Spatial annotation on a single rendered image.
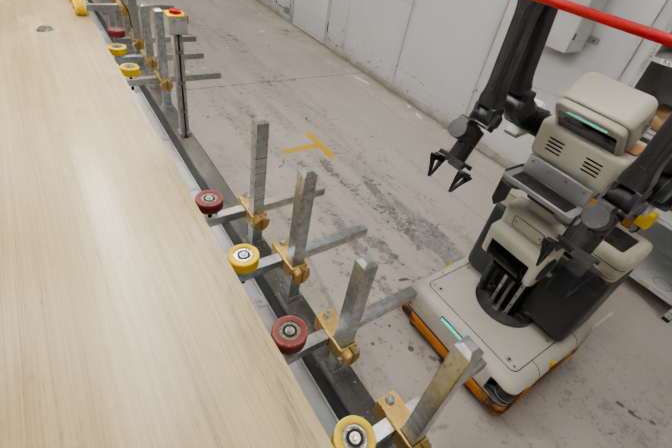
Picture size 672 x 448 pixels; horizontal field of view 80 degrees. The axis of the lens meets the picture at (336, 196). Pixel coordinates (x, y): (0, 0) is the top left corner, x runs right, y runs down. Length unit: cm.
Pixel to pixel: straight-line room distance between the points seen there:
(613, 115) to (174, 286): 120
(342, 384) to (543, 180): 89
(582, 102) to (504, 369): 108
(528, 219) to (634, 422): 124
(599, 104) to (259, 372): 110
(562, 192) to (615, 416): 130
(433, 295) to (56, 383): 148
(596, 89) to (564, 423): 148
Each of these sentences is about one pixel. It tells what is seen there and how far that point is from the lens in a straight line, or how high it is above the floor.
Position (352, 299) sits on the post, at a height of 100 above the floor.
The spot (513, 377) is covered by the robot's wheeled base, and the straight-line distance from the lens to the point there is 188.
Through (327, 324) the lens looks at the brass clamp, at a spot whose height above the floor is 83.
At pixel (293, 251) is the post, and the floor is 92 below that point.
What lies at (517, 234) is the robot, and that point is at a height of 81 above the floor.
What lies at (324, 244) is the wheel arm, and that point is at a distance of 120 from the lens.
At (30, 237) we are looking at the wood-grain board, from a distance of 123.
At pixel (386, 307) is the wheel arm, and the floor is 82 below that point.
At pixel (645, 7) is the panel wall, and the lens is 327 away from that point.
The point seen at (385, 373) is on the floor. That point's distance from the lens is 199.
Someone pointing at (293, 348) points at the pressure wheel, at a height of 90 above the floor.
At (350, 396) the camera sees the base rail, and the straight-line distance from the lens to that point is 112.
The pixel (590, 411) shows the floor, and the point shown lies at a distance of 238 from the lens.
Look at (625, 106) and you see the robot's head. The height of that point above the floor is 135.
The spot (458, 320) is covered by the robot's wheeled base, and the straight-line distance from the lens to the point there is 192.
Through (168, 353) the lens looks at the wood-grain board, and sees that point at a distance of 93.
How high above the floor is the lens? 169
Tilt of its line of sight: 37 degrees down
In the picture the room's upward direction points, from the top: 12 degrees clockwise
